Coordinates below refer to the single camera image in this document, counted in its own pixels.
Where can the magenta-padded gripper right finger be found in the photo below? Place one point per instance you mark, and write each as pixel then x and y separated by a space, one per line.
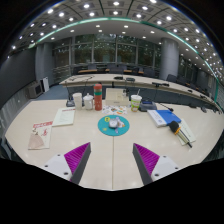
pixel 148 159

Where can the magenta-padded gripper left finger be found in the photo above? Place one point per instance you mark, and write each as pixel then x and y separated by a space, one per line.
pixel 75 158

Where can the silver grey computer mouse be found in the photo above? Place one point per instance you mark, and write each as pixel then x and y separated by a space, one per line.
pixel 113 123

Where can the round teal cartoon mouse pad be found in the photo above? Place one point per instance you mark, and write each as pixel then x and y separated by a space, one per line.
pixel 104 128

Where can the red and white leaflet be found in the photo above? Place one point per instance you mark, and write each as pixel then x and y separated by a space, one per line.
pixel 45 131

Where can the blue and white book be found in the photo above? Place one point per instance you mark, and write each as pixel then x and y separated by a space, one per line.
pixel 165 117

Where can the white booklet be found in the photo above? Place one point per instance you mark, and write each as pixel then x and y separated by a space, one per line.
pixel 188 131

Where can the white lidded mug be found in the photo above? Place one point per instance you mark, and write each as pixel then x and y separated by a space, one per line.
pixel 88 102

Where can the tall white paper cup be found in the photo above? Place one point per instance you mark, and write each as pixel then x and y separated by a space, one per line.
pixel 77 101

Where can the green printed paper cup with straw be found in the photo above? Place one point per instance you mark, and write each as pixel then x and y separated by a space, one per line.
pixel 136 102

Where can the colourful sticker sheet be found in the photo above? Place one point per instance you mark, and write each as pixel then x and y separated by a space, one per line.
pixel 115 110

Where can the red bottle with green band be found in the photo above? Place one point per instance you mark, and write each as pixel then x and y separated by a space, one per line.
pixel 98 98

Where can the curved conference desk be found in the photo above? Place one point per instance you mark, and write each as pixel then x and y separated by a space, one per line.
pixel 143 81

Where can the grey box monitor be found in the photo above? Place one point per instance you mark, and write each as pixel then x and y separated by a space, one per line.
pixel 34 90

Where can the dark office chairs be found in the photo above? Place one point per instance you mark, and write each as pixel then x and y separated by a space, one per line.
pixel 116 70

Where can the round ceiling lights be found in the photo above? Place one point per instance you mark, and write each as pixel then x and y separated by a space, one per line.
pixel 116 3

